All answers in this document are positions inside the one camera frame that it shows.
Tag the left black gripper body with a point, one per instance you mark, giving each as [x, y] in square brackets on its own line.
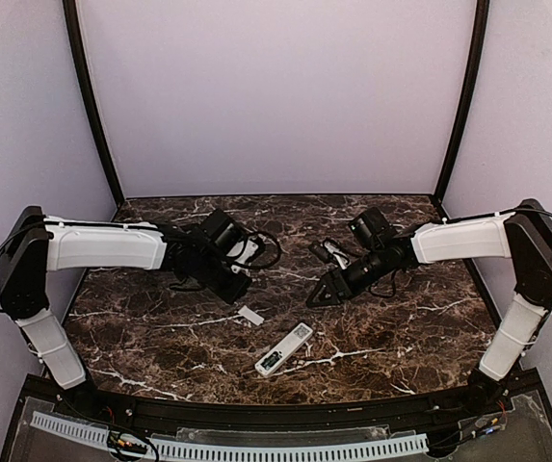
[230, 287]

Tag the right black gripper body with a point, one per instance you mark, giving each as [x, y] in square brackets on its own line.
[339, 283]

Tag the white remote control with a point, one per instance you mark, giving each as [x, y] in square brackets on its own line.
[287, 346]

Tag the white battery cover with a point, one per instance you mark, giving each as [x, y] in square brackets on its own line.
[250, 315]

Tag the green AAA battery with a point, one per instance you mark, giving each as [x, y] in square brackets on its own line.
[271, 360]

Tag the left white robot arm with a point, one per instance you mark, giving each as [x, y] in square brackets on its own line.
[39, 244]

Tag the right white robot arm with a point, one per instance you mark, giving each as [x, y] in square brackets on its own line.
[522, 235]

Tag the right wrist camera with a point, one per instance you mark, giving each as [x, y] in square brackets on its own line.
[371, 230]

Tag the black front rail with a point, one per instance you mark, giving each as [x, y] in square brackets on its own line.
[432, 412]

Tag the left black frame post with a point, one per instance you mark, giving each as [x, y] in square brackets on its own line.
[80, 62]

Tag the black frame post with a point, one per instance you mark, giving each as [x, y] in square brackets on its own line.
[468, 86]
[80, 62]

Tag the right black frame post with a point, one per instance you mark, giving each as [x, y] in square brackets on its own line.
[468, 86]

